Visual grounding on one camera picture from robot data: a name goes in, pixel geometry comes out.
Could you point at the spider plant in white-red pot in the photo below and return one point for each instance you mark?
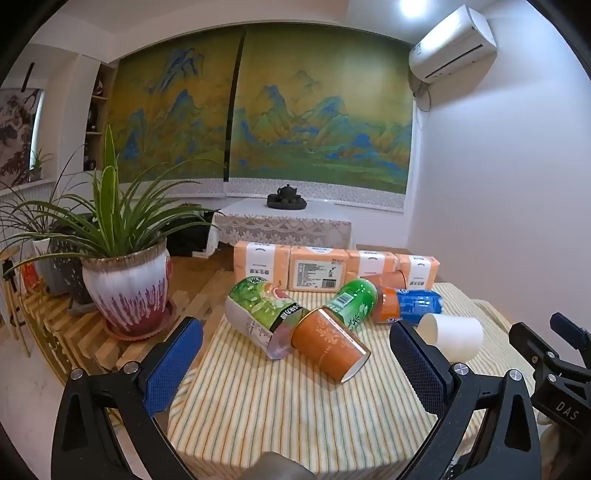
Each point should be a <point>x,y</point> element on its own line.
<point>124,281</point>

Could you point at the green labelled drink bottle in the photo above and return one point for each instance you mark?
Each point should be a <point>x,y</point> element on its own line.
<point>258,304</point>

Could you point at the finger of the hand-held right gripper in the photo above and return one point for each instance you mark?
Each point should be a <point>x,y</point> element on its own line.
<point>531,339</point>
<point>570,328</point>

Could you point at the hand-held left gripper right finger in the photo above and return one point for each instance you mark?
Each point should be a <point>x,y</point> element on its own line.
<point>415,364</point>

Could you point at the orange patterned paper cup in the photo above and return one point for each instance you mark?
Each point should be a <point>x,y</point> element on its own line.
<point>330,344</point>

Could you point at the orange tissue pack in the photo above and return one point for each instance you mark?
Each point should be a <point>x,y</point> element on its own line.
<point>318,270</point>
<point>420,272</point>
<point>261,263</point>
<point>371,263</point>

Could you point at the striped yellow tablecloth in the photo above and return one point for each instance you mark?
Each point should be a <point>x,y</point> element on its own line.
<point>277,406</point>

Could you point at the small potted plant on sill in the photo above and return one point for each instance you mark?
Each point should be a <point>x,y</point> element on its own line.
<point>38,164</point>

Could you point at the plant in white pot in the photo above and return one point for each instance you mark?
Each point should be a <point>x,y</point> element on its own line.
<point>44,263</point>

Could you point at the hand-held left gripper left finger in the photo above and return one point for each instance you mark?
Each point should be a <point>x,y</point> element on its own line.
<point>173,364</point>

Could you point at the white lace tablecloth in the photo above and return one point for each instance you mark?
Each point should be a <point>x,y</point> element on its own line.
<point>281,226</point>

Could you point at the ink painting wall scroll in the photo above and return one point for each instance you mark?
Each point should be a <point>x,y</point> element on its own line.
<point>16,134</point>

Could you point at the green drink can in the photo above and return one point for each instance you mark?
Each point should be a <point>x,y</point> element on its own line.
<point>355,302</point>

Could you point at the slatted wooden bench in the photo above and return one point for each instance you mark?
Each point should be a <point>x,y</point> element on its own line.
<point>69,332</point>

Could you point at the dark teapot set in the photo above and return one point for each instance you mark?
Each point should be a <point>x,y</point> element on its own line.
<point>286,197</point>

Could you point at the wooden stool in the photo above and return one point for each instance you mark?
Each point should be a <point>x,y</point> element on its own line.
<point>10,295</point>

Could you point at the landscape painting blind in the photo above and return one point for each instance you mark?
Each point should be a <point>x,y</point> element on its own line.
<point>323,115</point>
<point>173,115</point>

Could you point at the wooden wall shelf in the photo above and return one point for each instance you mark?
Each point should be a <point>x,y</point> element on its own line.
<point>94,120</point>

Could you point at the orange and blue drink can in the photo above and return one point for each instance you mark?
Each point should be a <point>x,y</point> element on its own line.
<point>406,305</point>

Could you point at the white air conditioner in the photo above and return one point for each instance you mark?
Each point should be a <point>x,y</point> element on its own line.
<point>455,44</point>

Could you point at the plant in dark grey pot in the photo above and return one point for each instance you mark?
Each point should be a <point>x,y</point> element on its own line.
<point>71,272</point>

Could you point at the white paper cup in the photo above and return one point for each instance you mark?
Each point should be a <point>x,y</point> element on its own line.
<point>455,337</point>

